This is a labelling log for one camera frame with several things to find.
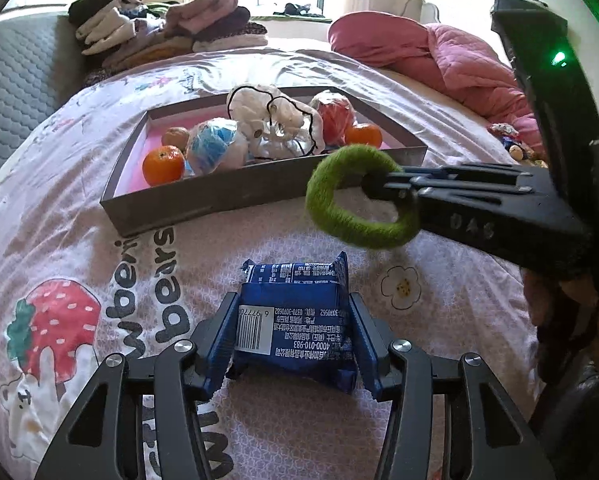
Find small orange mandarin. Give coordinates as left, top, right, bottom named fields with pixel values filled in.
left=345, top=122, right=383, bottom=148

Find green fuzzy hair ring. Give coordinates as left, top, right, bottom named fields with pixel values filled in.
left=305, top=143, right=422, bottom=252

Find red surprise egg toy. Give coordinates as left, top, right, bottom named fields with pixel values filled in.
left=309, top=90, right=356, bottom=145

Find cream black-trimmed scrunchie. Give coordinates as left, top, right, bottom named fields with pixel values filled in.
left=226, top=84, right=325, bottom=162

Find blue cookie snack pack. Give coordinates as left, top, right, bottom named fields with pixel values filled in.
left=226, top=252, right=358, bottom=393

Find blue surprise egg toy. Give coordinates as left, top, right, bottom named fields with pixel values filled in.
left=186, top=117, right=249, bottom=177

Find brown walnut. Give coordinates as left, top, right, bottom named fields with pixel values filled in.
left=162, top=127, right=190, bottom=154

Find large orange mandarin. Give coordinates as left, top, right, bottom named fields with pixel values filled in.
left=142, top=146, right=185, bottom=186

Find person's right hand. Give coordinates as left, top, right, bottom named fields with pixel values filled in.
left=522, top=269, right=599, bottom=384

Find small colourful doll toy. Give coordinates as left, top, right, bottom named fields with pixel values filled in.
left=488, top=122, right=534, bottom=164

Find pink quilted duvet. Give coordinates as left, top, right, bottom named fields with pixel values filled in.
left=328, top=11, right=546, bottom=156

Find strawberry print bed sheet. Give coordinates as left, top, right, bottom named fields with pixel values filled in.
left=0, top=49, right=540, bottom=479

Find shallow grey cardboard box tray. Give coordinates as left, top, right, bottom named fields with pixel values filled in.
left=100, top=84, right=429, bottom=239

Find dark clothes on windowsill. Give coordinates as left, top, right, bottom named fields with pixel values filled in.
left=273, top=2, right=320, bottom=18

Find pile of folded clothes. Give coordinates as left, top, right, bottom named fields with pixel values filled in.
left=68, top=0, right=268, bottom=87

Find grey quilted headboard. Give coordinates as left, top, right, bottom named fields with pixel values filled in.
left=0, top=12, right=86, bottom=168

